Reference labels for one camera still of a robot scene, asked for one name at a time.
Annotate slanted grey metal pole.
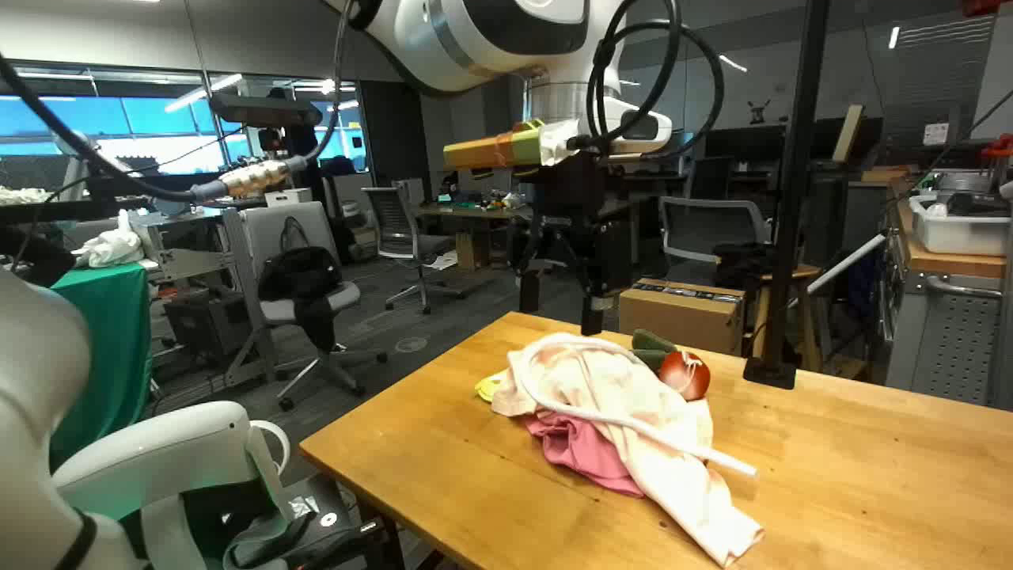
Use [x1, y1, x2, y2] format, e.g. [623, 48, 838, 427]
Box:
[803, 230, 890, 297]

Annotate white-backed office chair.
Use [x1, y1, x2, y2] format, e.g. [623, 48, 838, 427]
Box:
[216, 200, 367, 412]

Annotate white stuffed toy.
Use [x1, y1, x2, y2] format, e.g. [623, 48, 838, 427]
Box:
[73, 207, 146, 268]

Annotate pink cloth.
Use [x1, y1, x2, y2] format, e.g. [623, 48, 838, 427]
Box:
[522, 410, 644, 500]

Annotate yellow-green cloth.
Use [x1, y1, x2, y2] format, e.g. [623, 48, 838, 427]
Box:
[472, 368, 517, 410]

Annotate large taped cardboard box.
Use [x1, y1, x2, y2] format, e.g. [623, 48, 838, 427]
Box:
[617, 277, 746, 358]

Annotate white plastic bin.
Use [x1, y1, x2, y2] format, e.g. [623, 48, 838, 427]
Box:
[910, 193, 1013, 259]

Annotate black bag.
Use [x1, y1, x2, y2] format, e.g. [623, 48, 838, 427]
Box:
[256, 244, 345, 358]

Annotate white-framed office chair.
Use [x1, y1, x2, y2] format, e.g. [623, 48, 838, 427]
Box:
[658, 193, 776, 279]

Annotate black overhead lamp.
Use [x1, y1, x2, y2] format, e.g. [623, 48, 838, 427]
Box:
[206, 91, 325, 134]

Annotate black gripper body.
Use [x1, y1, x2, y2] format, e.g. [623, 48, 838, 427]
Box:
[533, 151, 637, 256]

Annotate red radish toy green leaves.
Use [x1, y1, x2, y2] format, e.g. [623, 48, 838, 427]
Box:
[631, 325, 713, 405]

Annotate thick black looped cable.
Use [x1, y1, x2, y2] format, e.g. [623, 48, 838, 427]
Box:
[582, 0, 727, 162]

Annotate yellow wrist camera mount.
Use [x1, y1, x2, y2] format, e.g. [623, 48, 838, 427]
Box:
[440, 121, 578, 176]

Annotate wood-topped grey workbench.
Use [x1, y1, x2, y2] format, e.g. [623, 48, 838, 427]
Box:
[883, 162, 1013, 410]

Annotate green cloth covered table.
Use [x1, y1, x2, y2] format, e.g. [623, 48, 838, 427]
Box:
[43, 264, 154, 469]

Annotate peach shirt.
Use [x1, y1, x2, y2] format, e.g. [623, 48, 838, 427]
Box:
[486, 330, 765, 567]

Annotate tan wooden plank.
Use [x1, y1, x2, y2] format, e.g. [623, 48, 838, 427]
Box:
[831, 101, 864, 168]

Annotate black cable with silver connector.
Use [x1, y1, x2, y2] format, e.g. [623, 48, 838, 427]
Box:
[0, 0, 362, 207]

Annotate grey mesh office chair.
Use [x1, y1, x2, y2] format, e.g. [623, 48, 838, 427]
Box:
[362, 183, 437, 317]

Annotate black computer monitor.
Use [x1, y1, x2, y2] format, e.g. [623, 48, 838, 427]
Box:
[704, 125, 789, 168]

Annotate black stand pole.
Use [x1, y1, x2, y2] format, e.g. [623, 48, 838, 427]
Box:
[739, 0, 831, 390]

